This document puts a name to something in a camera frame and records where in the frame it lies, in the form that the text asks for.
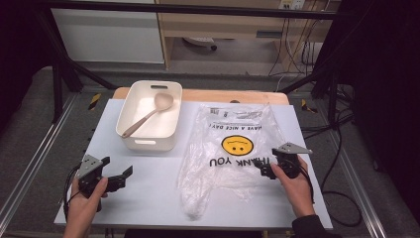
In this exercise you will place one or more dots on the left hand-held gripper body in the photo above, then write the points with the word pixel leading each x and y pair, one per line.
pixel 88 170

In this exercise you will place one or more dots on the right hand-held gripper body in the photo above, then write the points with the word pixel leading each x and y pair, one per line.
pixel 288 160

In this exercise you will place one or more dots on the clear plastic smiley bag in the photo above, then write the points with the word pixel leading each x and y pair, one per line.
pixel 224 178

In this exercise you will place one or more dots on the white plastic storage bin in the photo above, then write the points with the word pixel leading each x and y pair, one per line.
pixel 165 129

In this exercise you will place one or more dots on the beige spoon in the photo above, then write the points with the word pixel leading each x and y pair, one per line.
pixel 161 101

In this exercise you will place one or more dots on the person's left hand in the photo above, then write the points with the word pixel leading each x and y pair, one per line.
pixel 82 203

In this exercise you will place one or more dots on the person's right hand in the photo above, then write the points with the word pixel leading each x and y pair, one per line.
pixel 298 195

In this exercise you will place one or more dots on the yellow black tape marker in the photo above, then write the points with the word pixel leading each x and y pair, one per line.
pixel 94 101
pixel 308 106

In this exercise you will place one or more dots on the wooden table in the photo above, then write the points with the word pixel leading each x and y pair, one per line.
pixel 214 96

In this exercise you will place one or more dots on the white cabinet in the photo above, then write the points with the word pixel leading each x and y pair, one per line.
pixel 109 36

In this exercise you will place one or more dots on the office chair base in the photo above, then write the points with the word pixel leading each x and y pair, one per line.
pixel 199 41

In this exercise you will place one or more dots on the wooden desk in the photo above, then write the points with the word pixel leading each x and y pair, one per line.
pixel 224 26

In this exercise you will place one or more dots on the white power strip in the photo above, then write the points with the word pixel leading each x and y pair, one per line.
pixel 292 4

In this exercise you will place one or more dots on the aluminium floor rail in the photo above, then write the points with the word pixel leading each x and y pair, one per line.
pixel 358 185
pixel 33 155

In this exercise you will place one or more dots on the black metal frame leg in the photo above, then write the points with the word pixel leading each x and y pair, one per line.
pixel 57 79
pixel 330 86

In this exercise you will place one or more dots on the black metal frame crossbar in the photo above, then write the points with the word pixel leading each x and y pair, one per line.
pixel 185 10

